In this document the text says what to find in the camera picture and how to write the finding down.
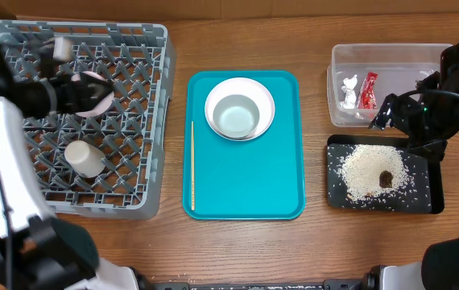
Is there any red snack wrapper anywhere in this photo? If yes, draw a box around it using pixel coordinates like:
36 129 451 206
358 72 378 110

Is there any teal plastic tray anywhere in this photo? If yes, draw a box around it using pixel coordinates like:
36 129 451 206
183 70 305 220

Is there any clear plastic bin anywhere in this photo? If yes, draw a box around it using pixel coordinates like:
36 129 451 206
327 43 451 127

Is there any large white plate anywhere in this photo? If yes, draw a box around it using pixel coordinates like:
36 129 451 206
205 77 275 141

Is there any grey-white bowl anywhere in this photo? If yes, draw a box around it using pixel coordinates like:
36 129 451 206
213 94 260 139

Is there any brown food piece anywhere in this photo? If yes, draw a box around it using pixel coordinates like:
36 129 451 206
378 171 393 189

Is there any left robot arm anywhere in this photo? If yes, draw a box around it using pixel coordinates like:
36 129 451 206
0 37 149 289

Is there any crumpled white paper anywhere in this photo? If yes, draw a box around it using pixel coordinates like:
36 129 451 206
341 75 358 109

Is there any black tray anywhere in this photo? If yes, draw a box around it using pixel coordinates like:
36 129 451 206
326 135 445 214

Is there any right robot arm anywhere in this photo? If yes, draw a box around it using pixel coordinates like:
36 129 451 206
362 43 459 289

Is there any grey dishwasher rack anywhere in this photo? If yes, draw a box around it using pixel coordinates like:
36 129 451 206
0 20 176 219

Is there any rice pile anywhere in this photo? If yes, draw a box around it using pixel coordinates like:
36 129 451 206
327 143 430 211

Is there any white cup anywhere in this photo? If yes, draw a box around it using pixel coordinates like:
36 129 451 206
64 140 105 178

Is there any wooden chopstick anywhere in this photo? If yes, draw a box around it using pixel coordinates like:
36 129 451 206
190 121 196 212

